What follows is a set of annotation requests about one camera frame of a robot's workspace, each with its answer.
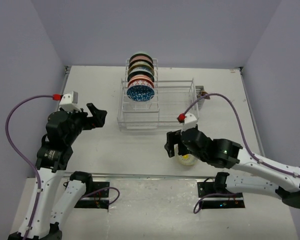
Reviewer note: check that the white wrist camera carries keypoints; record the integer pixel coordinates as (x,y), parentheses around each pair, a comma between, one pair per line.
(69,102)
(188,121)

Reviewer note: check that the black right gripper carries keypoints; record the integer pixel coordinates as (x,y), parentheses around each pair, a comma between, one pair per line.
(172,138)

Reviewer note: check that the blue white floral bowl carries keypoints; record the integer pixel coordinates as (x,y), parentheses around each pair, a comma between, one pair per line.
(141,72)

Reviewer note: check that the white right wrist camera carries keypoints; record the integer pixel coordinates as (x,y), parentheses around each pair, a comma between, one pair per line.
(188,121)

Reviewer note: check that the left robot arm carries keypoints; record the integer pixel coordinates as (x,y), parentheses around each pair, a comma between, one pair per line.
(44,220)

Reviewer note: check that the white wire dish rack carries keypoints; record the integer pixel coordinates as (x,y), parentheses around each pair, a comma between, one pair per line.
(174,92)

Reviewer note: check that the yellow blue patterned bowl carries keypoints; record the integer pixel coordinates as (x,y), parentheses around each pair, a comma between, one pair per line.
(185,160)

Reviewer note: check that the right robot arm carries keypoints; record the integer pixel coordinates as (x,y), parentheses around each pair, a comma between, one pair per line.
(266,177)

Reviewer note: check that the orange floral patterned bowl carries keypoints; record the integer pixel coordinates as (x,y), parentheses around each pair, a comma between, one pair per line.
(140,80)

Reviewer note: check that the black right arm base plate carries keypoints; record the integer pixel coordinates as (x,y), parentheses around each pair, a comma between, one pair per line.
(212,201)

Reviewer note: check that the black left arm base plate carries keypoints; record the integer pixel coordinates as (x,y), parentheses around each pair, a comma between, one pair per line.
(98,200)

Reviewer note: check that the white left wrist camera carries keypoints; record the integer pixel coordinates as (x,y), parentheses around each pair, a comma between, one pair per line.
(69,102)

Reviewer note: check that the blue triangle patterned bowl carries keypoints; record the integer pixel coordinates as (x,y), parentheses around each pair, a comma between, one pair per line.
(140,93)

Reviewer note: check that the yellow flower leaf bowl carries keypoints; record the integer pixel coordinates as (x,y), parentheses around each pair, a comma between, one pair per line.
(141,65)

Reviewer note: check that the mint green bowl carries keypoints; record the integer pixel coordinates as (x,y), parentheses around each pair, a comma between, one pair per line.
(144,53)

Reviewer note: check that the brown utensil in holder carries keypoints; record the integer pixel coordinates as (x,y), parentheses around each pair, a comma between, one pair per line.
(205,95)

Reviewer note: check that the pink patterned bowl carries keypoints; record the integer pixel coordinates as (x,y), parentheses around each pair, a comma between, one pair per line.
(140,57)

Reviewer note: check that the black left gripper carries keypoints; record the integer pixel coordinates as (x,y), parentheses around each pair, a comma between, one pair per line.
(97,120)

